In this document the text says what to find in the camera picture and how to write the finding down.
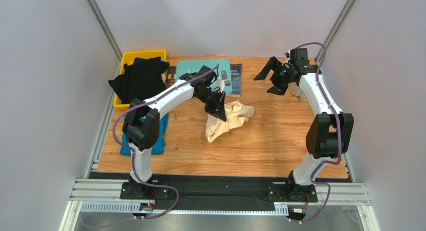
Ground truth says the blue folded t-shirt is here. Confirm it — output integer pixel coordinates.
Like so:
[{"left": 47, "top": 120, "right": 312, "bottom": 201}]
[{"left": 119, "top": 113, "right": 170, "bottom": 157}]

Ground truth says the black t-shirt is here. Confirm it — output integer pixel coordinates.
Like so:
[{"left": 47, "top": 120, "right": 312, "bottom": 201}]
[{"left": 108, "top": 57, "right": 170, "bottom": 104}]

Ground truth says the teal folding board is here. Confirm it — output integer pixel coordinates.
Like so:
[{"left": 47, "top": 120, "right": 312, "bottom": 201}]
[{"left": 176, "top": 59, "right": 233, "bottom": 95}]

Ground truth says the dark blue book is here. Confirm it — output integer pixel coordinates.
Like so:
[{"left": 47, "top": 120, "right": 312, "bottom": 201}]
[{"left": 230, "top": 64, "right": 243, "bottom": 98}]

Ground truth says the yellow plastic bin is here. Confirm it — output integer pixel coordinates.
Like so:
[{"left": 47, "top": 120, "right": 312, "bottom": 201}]
[{"left": 113, "top": 49, "right": 168, "bottom": 112}]

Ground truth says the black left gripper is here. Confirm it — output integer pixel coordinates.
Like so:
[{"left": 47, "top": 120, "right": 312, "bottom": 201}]
[{"left": 196, "top": 88, "right": 227, "bottom": 122}]

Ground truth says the dark Edward Tulane book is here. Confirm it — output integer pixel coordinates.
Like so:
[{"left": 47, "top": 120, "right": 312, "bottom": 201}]
[{"left": 165, "top": 66, "right": 177, "bottom": 84}]

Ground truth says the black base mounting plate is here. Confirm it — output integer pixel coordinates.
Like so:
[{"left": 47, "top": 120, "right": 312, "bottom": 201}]
[{"left": 88, "top": 171, "right": 353, "bottom": 212}]

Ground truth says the right aluminium frame post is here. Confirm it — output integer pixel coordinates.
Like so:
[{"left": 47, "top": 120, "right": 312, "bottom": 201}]
[{"left": 323, "top": 0, "right": 358, "bottom": 50}]

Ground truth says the left aluminium frame post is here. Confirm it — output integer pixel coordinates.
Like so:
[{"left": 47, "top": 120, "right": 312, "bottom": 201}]
[{"left": 86, "top": 0, "right": 123, "bottom": 61}]

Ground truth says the cream t-shirt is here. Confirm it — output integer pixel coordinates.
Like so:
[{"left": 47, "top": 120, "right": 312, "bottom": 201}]
[{"left": 205, "top": 101, "right": 255, "bottom": 143}]

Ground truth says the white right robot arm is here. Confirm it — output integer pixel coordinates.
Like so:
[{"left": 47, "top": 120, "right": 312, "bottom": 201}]
[{"left": 254, "top": 57, "right": 355, "bottom": 190}]

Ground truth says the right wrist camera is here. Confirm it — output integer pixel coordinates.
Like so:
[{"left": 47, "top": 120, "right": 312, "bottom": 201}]
[{"left": 286, "top": 48, "right": 310, "bottom": 66}]

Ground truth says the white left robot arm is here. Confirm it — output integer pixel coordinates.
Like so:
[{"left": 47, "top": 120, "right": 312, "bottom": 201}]
[{"left": 123, "top": 77, "right": 227, "bottom": 188}]

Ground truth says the aluminium frame post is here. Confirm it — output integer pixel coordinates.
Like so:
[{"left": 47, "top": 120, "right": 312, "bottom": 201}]
[
  {"left": 323, "top": 0, "right": 358, "bottom": 50},
  {"left": 86, "top": 0, "right": 123, "bottom": 61}
]

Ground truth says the white patterned mug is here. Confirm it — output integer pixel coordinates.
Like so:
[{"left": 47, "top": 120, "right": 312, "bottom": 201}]
[{"left": 288, "top": 82, "right": 305, "bottom": 100}]

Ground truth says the aluminium front frame rail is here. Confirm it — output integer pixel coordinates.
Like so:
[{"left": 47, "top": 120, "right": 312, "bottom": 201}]
[{"left": 70, "top": 175, "right": 371, "bottom": 216}]

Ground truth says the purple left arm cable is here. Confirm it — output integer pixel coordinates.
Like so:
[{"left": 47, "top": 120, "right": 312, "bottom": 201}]
[{"left": 112, "top": 63, "right": 221, "bottom": 221}]

